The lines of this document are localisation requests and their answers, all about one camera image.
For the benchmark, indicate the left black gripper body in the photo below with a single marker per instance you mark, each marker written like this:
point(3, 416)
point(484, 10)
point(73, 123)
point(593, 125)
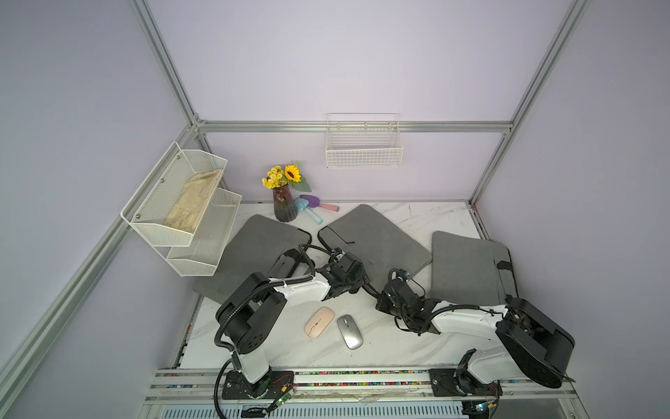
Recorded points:
point(359, 278)

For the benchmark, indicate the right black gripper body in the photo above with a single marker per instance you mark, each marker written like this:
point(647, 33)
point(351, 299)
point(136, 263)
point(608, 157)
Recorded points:
point(386, 305)

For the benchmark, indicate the grey laptop bag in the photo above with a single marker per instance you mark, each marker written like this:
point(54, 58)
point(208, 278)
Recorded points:
point(262, 245)
point(378, 242)
point(471, 271)

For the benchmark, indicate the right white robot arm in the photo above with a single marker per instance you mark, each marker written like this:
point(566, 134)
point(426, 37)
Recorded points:
point(529, 343)

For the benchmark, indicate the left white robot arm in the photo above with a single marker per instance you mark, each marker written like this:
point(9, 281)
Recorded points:
point(248, 316)

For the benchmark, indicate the silver computer mouse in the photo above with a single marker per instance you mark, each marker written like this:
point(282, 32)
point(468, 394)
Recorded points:
point(350, 332)

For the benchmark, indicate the pink computer mouse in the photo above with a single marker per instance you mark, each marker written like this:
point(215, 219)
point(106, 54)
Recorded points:
point(318, 323)

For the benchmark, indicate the purple toy shovel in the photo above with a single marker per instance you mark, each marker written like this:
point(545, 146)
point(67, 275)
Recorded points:
point(315, 202)

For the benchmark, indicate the light blue toy shovel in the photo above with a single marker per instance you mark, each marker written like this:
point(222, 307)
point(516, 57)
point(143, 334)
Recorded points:
point(302, 206)

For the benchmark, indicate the dark glass vase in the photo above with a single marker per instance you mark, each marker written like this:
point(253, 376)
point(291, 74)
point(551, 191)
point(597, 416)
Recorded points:
point(285, 209)

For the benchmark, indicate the yellow artificial sunflowers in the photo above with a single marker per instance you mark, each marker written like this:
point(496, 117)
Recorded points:
point(288, 175)

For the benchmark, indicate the beige cloth in shelf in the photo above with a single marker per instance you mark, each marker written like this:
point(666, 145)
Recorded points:
point(187, 212)

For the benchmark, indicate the white two-tier mesh shelf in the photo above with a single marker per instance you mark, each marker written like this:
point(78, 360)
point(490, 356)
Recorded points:
point(189, 254)

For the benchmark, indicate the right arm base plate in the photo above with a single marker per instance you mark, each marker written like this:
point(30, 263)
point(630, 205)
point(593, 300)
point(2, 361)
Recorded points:
point(455, 382)

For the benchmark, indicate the white wire wall basket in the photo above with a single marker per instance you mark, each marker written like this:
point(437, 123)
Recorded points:
point(363, 141)

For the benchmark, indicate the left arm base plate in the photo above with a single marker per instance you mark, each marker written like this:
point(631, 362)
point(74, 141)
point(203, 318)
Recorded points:
point(236, 387)

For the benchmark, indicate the aluminium frame rails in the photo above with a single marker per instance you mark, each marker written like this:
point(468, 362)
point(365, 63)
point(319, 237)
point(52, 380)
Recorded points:
point(21, 369)

